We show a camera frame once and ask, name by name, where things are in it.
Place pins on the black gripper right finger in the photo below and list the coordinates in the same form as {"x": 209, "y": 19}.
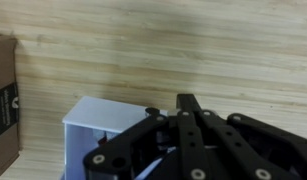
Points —
{"x": 239, "y": 146}

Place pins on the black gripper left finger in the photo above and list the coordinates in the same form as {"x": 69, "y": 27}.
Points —
{"x": 193, "y": 146}

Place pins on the white cabinet drawer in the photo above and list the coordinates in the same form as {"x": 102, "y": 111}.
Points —
{"x": 106, "y": 113}

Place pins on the brown cardboard shipping box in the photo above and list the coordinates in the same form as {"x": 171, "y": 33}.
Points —
{"x": 4, "y": 100}

